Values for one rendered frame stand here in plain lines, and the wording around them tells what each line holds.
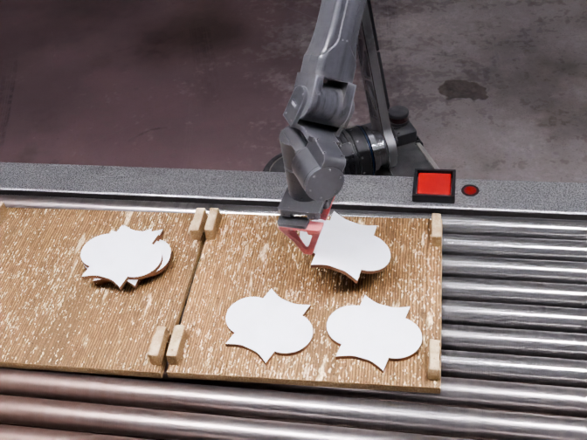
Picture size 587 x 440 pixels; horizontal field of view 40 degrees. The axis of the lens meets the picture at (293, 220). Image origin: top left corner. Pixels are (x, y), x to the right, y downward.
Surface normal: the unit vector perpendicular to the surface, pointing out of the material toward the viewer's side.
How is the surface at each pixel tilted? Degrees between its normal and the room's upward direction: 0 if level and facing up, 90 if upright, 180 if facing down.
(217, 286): 0
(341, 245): 14
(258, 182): 0
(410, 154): 0
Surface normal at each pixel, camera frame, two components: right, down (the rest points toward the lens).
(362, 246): 0.15, -0.69
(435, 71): -0.10, -0.72
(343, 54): 0.46, 0.22
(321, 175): 0.33, 0.58
